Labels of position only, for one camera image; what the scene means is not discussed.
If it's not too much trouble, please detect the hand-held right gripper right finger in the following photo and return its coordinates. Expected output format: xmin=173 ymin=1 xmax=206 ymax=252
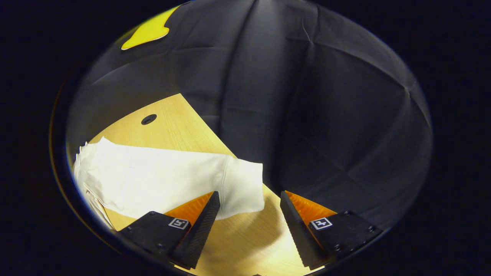
xmin=280 ymin=191 xmax=384 ymax=270

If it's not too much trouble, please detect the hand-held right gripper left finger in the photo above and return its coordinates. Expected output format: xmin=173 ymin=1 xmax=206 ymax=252
xmin=117 ymin=191 xmax=221 ymax=270

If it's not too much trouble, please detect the white cloth garment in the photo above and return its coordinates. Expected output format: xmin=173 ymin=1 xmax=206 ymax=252
xmin=73 ymin=137 xmax=265 ymax=230

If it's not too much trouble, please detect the black backdrop cloth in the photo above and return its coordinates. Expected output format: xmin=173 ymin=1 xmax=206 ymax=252
xmin=65 ymin=0 xmax=433 ymax=230

